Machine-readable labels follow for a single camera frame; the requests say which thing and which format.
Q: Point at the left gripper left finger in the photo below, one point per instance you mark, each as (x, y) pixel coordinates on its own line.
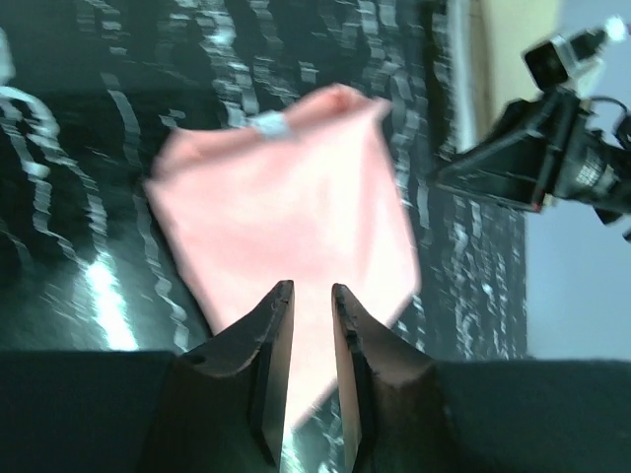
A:
(222, 408)

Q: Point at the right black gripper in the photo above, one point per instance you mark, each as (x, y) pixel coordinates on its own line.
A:
(541, 151)

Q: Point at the salmon pink t shirt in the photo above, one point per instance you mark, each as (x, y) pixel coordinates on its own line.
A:
(308, 195)

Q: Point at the folded beige t shirt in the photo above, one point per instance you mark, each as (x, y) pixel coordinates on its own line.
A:
(500, 32)

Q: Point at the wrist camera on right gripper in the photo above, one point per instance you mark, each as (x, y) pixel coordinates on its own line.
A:
(574, 60)

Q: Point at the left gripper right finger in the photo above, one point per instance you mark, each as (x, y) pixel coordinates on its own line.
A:
(391, 404)

